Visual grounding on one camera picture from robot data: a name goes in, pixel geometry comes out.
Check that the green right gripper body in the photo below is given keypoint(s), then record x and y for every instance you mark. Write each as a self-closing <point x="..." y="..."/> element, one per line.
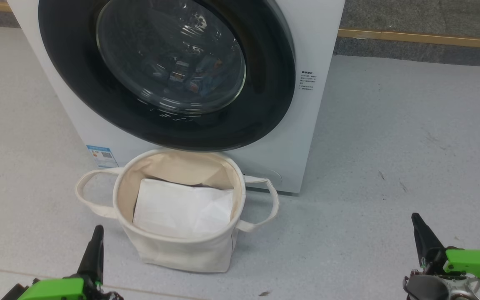
<point x="473" y="264"/>

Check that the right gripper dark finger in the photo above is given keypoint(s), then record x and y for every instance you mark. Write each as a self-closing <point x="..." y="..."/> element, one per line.
<point x="427" y="246"/>

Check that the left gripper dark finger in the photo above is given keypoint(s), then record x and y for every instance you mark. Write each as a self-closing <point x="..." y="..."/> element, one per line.
<point x="93" y="254"/>

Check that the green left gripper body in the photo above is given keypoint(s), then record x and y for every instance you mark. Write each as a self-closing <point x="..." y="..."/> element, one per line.
<point x="52" y="289"/>

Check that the washing machine glass door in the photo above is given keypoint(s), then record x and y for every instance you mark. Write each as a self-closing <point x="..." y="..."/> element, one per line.
<point x="77" y="83"/>

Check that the blue patterned garment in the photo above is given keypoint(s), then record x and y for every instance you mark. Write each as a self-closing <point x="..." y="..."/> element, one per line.
<point x="206" y="81"/>

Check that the cream canvas laundry basket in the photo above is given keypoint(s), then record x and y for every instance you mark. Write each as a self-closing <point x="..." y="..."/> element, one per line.
<point x="181" y="254"/>

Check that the white cloth in basket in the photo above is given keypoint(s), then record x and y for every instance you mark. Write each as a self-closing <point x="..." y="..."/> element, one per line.
<point x="169" y="208"/>

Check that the white front-load washing machine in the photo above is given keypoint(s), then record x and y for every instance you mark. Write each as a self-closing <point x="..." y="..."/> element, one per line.
<point x="306" y="125"/>

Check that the blue energy label sticker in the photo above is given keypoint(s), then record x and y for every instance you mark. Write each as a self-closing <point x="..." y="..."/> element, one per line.
<point x="102" y="156"/>

